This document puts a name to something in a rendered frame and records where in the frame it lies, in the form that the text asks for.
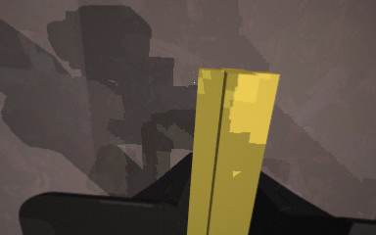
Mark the yellow square bar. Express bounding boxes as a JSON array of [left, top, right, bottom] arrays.
[[187, 68, 279, 235]]

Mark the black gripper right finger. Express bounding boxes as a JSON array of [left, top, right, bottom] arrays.
[[248, 171, 376, 235]]

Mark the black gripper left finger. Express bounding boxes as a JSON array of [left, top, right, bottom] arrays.
[[19, 153, 193, 235]]

